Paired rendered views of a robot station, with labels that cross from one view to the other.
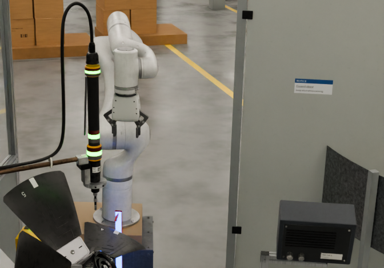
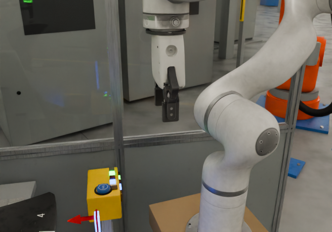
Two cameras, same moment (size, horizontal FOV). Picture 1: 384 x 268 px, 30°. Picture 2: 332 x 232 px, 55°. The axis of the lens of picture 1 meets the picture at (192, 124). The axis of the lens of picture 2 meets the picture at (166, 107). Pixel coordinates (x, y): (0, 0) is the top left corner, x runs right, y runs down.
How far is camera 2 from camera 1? 2.41 m
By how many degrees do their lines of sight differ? 68
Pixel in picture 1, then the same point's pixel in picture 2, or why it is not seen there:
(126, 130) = (221, 114)
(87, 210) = not seen: hidden behind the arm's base
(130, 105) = (155, 53)
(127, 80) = not seen: outside the picture
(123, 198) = (208, 214)
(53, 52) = not seen: outside the picture
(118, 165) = (209, 163)
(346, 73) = not seen: outside the picture
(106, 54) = not seen: outside the picture
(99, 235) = (17, 217)
